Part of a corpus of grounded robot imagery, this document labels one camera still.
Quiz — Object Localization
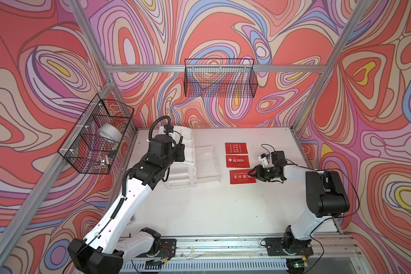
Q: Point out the white plastic drawer organizer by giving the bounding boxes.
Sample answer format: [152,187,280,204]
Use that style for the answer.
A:
[158,126,197,190]

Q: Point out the red postcard white text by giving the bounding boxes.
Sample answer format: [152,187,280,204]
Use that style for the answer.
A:
[225,143,248,155]

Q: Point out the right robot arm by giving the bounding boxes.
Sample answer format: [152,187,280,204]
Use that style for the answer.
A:
[248,151,350,244]

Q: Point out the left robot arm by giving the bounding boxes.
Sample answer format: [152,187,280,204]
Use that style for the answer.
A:
[67,115,185,274]

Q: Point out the black clip in basket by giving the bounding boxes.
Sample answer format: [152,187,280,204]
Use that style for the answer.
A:
[107,150,118,158]

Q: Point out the white tape roll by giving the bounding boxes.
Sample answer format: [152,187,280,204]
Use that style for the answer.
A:
[97,123,123,143]

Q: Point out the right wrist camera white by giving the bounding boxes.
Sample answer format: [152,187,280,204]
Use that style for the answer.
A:
[258,154,270,168]

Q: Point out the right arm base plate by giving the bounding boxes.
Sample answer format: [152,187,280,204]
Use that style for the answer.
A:
[261,237,314,257]

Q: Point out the black wire basket back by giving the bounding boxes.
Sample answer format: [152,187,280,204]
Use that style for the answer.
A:
[184,57,259,98]

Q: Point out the black wire basket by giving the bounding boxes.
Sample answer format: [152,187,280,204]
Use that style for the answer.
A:
[58,95,134,175]
[184,57,259,98]

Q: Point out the black wire basket left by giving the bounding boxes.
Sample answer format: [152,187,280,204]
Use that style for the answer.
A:
[58,95,134,175]

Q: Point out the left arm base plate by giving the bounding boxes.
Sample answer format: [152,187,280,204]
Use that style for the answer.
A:
[146,239,177,260]

